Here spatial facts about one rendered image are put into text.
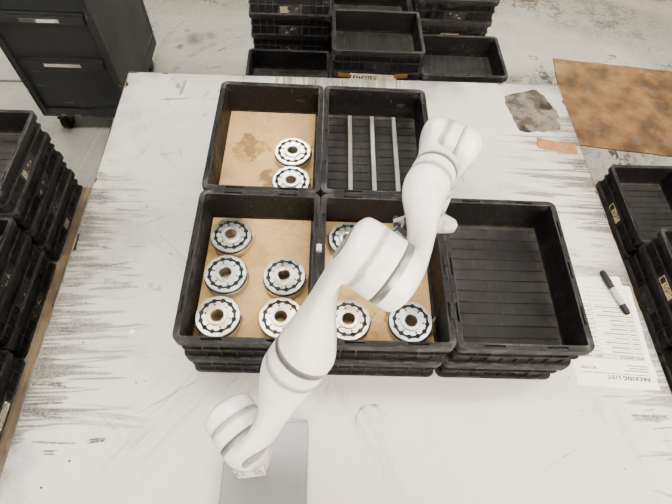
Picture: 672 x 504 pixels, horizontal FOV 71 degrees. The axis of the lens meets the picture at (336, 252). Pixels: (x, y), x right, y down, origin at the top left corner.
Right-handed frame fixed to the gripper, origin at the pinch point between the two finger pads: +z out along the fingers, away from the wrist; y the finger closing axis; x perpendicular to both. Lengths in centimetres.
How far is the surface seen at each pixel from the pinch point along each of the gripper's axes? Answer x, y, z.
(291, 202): -14.7, 29.1, 7.5
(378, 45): -138, -3, 49
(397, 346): 23.5, 4.6, 5.1
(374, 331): 16.4, 8.1, 15.1
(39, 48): -122, 146, 48
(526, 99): -80, -52, 27
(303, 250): -5.2, 25.8, 15.1
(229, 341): 22.9, 40.0, 6.5
